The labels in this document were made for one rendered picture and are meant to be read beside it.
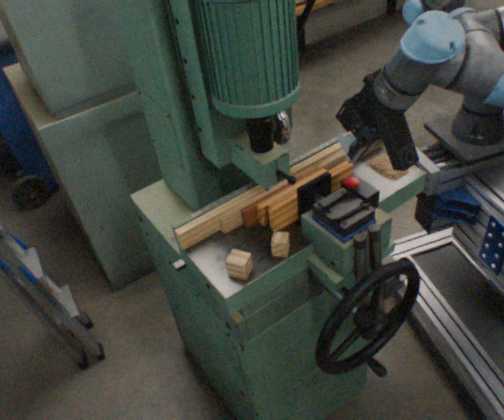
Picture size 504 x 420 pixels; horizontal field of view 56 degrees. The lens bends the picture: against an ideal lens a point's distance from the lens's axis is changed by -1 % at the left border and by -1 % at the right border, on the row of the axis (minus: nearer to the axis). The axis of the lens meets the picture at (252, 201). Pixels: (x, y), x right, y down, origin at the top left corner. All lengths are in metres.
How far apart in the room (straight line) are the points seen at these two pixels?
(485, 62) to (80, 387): 1.79
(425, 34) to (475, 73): 0.10
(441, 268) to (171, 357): 1.10
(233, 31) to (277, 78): 0.12
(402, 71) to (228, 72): 0.31
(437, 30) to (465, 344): 1.23
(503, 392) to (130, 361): 1.33
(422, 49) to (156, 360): 1.62
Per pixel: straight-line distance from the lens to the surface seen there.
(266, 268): 1.03
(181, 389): 1.95
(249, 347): 1.17
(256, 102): 0.90
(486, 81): 0.78
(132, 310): 2.21
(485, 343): 1.81
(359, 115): 0.87
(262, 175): 1.03
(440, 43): 0.72
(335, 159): 1.23
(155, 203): 1.40
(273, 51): 0.87
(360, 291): 0.93
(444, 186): 1.55
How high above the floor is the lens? 1.68
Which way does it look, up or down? 41 degrees down
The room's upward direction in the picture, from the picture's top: 8 degrees counter-clockwise
